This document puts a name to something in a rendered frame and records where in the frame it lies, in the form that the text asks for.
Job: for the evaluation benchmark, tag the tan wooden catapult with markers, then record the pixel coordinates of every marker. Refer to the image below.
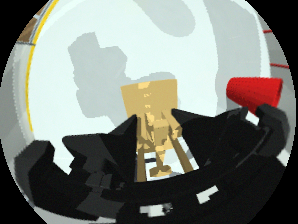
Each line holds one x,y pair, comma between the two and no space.
157,130

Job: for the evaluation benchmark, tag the red cup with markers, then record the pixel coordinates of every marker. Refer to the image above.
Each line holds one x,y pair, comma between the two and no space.
252,91

